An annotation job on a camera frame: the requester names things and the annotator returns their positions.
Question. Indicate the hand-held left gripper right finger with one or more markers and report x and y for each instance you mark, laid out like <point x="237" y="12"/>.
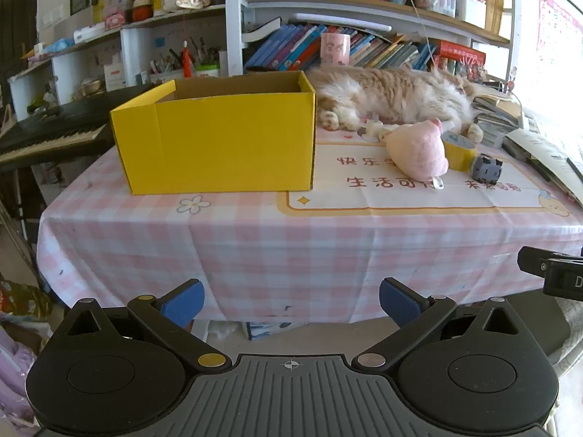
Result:
<point x="401" y="302"/>

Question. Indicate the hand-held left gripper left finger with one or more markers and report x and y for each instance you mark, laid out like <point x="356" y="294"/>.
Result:
<point x="184" y="305"/>

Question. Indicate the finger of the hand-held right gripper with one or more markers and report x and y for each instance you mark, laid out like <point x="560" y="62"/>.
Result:
<point x="562" y="277"/>

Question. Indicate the small grey toy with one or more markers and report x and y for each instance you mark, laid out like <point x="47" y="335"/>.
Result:
<point x="486" y="169"/>

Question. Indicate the pink plush toy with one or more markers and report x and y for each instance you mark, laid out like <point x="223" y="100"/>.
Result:
<point x="416" y="150"/>

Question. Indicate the yellow tape roll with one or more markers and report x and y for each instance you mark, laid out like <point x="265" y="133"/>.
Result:
<point x="460" y="154"/>

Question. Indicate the yellow cardboard box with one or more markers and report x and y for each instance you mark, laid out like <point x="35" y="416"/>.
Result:
<point x="218" y="145"/>

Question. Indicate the open notebook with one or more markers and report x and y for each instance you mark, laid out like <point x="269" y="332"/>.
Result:
<point x="542" y="154"/>

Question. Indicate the stack of magazines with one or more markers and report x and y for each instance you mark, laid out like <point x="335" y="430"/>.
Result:
<point x="496" y="120"/>

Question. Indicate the fluffy cream cat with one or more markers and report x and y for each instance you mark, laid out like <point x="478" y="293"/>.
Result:
<point x="391" y="93"/>

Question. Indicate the black electronic keyboard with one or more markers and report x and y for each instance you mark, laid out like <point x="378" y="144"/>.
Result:
<point x="59" y="123"/>

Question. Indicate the white jar green lid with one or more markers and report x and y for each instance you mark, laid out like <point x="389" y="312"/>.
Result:
<point x="207" y="71"/>

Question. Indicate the pen holder with pens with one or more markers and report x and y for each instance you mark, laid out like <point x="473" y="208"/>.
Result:
<point x="166" y="70"/>

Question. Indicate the red slim bottle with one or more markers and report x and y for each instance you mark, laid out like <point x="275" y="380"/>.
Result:
<point x="187" y="61"/>

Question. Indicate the pink printed cup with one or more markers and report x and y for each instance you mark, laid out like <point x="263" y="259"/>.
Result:
<point x="335" y="49"/>

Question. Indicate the row of leaning books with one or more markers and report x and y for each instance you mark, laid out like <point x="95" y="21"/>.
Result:
<point x="291" y="48"/>

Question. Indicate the white bookshelf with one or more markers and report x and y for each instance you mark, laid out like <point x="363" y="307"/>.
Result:
<point x="233" y="32"/>

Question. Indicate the small pink box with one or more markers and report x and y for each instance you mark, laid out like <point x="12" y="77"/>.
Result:
<point x="114" y="20"/>

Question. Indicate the red round doll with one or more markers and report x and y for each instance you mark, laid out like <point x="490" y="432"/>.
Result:
<point x="142" y="9"/>

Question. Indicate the wall poster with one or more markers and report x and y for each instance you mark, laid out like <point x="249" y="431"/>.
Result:
<point x="562" y="45"/>

